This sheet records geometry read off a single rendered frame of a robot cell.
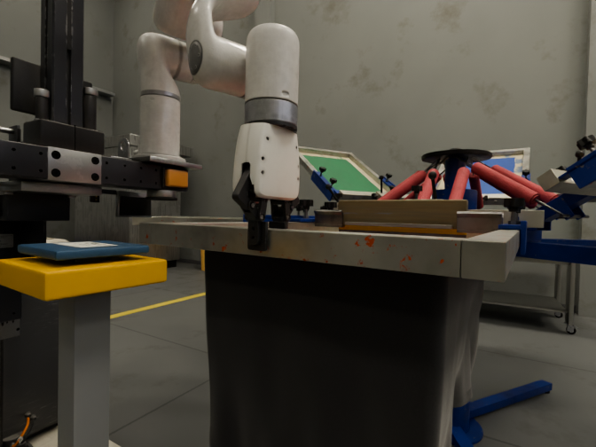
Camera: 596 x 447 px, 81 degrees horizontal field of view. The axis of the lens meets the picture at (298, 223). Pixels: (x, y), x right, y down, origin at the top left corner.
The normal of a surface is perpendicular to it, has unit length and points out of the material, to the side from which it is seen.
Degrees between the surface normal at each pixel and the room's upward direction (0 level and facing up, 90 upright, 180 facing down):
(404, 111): 90
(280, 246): 90
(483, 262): 90
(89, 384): 90
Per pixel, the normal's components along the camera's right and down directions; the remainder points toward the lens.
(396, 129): -0.50, 0.00
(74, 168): 0.86, 0.04
